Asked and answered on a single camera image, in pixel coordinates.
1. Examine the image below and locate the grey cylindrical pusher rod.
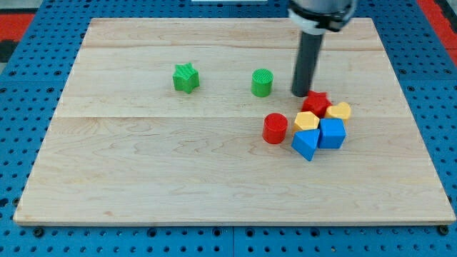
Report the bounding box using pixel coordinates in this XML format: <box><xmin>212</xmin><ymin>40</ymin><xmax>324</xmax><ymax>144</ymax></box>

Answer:
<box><xmin>291</xmin><ymin>32</ymin><xmax>323</xmax><ymax>97</ymax></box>

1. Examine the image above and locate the blue triangle block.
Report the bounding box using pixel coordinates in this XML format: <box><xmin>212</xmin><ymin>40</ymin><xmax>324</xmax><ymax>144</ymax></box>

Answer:
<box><xmin>291</xmin><ymin>128</ymin><xmax>321</xmax><ymax>161</ymax></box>

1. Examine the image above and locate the red star block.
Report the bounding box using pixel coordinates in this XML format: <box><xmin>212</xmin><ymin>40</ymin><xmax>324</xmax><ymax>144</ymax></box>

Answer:
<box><xmin>301</xmin><ymin>91</ymin><xmax>332</xmax><ymax>118</ymax></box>

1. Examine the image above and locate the green star block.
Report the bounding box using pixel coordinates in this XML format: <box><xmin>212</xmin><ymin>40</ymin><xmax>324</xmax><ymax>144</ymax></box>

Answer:
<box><xmin>172</xmin><ymin>63</ymin><xmax>200</xmax><ymax>94</ymax></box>

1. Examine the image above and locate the green cylinder block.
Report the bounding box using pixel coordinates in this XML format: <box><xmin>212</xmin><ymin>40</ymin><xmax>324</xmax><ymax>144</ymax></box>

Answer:
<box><xmin>251</xmin><ymin>69</ymin><xmax>273</xmax><ymax>97</ymax></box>

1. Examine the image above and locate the yellow heart block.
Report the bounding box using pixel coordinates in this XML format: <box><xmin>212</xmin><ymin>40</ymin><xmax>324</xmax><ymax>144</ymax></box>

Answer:
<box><xmin>324</xmin><ymin>102</ymin><xmax>352</xmax><ymax>124</ymax></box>

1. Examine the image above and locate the yellow pentagon block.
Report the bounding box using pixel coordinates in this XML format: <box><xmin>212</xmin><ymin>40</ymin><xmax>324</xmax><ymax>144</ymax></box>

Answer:
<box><xmin>292</xmin><ymin>111</ymin><xmax>320</xmax><ymax>134</ymax></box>

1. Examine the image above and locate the red cylinder block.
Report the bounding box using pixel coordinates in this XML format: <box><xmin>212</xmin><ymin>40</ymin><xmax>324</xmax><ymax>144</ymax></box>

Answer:
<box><xmin>262</xmin><ymin>113</ymin><xmax>288</xmax><ymax>144</ymax></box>

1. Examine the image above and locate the blue cube block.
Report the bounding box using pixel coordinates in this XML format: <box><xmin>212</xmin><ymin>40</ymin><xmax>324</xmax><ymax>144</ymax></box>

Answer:
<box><xmin>318</xmin><ymin>118</ymin><xmax>346</xmax><ymax>149</ymax></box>

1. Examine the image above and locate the wooden board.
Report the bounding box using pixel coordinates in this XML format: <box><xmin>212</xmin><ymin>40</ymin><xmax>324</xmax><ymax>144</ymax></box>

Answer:
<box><xmin>14</xmin><ymin>18</ymin><xmax>456</xmax><ymax>226</ymax></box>

